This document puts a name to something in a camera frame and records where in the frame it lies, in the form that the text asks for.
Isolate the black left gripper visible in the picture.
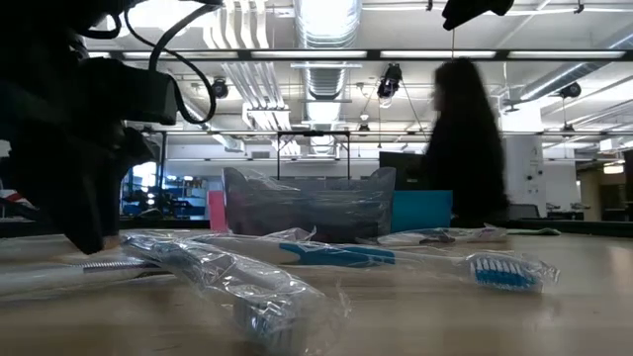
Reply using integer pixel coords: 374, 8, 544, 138
0, 58, 158, 256

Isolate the red and black sign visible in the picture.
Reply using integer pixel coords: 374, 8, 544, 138
0, 190, 31, 212

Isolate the black overhead crossbar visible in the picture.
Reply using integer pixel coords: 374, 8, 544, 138
86, 47, 633, 62

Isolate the red plastic bin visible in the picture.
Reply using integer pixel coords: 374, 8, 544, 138
207, 190, 229, 233

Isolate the person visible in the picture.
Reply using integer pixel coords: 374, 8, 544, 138
423, 56, 510, 229

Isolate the white square pillar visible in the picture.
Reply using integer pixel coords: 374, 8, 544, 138
501, 133, 547, 219

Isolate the black monitor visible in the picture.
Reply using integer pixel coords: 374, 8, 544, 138
379, 151, 431, 192

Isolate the clear smoky plastic bin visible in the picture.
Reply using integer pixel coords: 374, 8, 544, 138
222, 166, 398, 243

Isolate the blue plastic bin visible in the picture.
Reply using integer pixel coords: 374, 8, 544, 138
390, 190, 455, 233

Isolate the green plastic lid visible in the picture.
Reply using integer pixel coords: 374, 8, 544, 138
506, 226, 563, 237

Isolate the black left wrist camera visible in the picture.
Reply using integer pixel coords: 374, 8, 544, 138
82, 62, 179, 126

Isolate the silver ventilation duct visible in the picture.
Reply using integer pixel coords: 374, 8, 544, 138
516, 29, 633, 103
295, 0, 363, 100

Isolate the black background station frame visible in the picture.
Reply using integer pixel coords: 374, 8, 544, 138
126, 129, 353, 199

